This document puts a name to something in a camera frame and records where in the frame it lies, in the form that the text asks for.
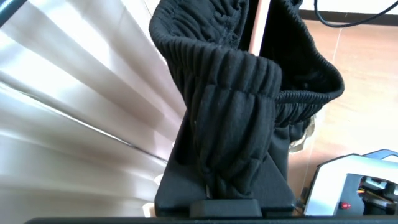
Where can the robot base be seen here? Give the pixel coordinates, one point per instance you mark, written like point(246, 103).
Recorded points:
point(329, 186)

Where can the black shorts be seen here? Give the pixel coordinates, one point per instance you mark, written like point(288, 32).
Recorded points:
point(233, 124)

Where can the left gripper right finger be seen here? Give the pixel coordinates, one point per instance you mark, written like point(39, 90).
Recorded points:
point(276, 196)

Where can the pink clothes hanger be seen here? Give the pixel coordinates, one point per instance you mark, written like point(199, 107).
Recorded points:
point(259, 25)

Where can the beige curtain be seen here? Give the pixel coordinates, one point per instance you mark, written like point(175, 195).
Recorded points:
point(77, 93)

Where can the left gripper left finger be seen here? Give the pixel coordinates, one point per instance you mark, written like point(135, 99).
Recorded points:
point(174, 193)

